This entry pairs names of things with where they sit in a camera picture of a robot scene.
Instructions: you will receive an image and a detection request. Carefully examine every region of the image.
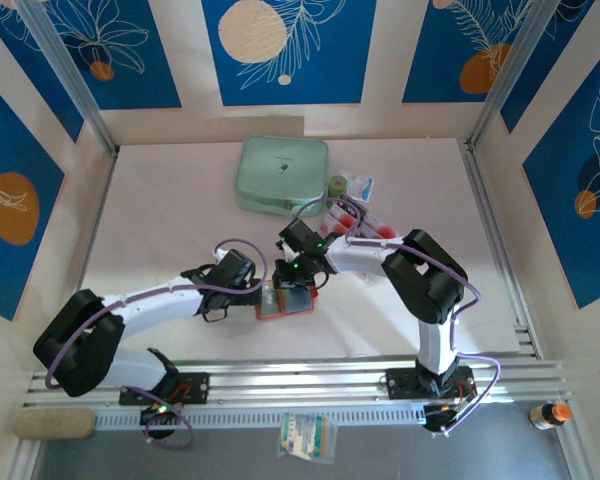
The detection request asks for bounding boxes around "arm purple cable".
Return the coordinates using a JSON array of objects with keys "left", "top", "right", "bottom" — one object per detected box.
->
[
  {"left": 44, "top": 238, "right": 269, "bottom": 451},
  {"left": 292, "top": 197, "right": 504, "bottom": 442}
]

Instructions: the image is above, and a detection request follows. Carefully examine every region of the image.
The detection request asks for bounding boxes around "black vip card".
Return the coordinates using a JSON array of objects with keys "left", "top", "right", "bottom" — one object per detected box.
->
[
  {"left": 338, "top": 198, "right": 370, "bottom": 220},
  {"left": 260, "top": 285, "right": 282, "bottom": 315}
]

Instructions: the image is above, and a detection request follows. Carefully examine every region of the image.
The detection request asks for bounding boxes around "aluminium corner post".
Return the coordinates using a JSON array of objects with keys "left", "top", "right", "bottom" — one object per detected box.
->
[
  {"left": 465, "top": 0, "right": 569, "bottom": 151},
  {"left": 15, "top": 0, "right": 120, "bottom": 157}
]

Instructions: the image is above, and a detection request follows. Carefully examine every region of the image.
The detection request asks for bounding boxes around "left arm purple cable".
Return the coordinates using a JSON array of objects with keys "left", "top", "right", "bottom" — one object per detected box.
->
[{"left": 44, "top": 238, "right": 269, "bottom": 451}]

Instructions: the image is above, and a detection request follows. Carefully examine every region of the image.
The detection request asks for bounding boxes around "clear bag of plasters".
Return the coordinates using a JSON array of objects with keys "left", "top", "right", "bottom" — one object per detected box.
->
[{"left": 278, "top": 412, "right": 339, "bottom": 460}]

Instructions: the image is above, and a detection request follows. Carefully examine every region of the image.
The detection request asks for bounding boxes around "beige foam block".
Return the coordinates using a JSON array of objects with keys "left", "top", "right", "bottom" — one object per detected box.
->
[{"left": 13, "top": 408, "right": 97, "bottom": 441}]

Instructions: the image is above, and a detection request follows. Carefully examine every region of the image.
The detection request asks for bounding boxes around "white blue paper packet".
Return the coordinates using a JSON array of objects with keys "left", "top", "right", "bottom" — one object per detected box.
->
[{"left": 342, "top": 170, "right": 376, "bottom": 204}]

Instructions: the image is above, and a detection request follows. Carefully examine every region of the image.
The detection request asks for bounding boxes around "brown bottle with orange cap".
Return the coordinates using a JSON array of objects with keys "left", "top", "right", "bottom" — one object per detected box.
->
[{"left": 528, "top": 402, "right": 574, "bottom": 431}]

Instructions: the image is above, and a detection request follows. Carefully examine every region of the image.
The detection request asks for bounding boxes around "white card with red circles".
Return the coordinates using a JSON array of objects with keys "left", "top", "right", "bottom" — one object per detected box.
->
[
  {"left": 322, "top": 209, "right": 357, "bottom": 236},
  {"left": 364, "top": 219, "right": 396, "bottom": 240}
]

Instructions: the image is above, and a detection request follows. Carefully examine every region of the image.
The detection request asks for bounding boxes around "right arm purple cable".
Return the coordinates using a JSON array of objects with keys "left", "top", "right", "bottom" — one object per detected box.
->
[{"left": 292, "top": 197, "right": 504, "bottom": 442}]

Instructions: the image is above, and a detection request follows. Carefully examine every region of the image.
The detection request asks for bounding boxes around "black controller board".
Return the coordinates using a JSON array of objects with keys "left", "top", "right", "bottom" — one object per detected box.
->
[
  {"left": 139, "top": 403, "right": 182, "bottom": 427},
  {"left": 423, "top": 404, "right": 461, "bottom": 434}
]

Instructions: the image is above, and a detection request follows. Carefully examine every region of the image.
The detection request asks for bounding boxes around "aluminium side rail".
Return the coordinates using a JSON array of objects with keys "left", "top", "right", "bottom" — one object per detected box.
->
[
  {"left": 457, "top": 139, "right": 544, "bottom": 361},
  {"left": 54, "top": 149, "right": 119, "bottom": 371}
]

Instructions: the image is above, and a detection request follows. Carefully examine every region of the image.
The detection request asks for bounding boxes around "orange card holder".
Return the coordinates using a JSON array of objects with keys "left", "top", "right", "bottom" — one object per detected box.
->
[{"left": 254, "top": 282, "right": 317, "bottom": 321}]

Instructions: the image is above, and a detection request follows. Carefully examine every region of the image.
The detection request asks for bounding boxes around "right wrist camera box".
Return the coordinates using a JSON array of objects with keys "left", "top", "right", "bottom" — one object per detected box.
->
[{"left": 277, "top": 219, "right": 324, "bottom": 254}]

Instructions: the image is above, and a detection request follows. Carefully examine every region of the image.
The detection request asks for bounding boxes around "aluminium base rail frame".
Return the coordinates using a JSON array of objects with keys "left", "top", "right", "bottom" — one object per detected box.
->
[{"left": 22, "top": 354, "right": 574, "bottom": 409}]

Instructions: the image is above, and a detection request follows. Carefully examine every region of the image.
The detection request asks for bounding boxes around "white slotted cable duct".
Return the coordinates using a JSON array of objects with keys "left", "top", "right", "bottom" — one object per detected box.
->
[{"left": 94, "top": 402, "right": 426, "bottom": 430}]

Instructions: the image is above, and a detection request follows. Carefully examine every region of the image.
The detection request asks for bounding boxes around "mint green zip pouch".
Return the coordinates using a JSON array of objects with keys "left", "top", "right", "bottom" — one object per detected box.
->
[{"left": 233, "top": 135, "right": 330, "bottom": 219}]

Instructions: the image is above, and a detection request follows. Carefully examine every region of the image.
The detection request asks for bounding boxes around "red sachet strip pack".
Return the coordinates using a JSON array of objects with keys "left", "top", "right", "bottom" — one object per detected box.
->
[{"left": 319, "top": 197, "right": 397, "bottom": 282}]

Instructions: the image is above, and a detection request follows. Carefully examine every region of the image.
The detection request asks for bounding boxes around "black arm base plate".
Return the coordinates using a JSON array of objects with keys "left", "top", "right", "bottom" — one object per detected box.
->
[
  {"left": 118, "top": 372, "right": 210, "bottom": 406},
  {"left": 385, "top": 367, "right": 476, "bottom": 401}
]

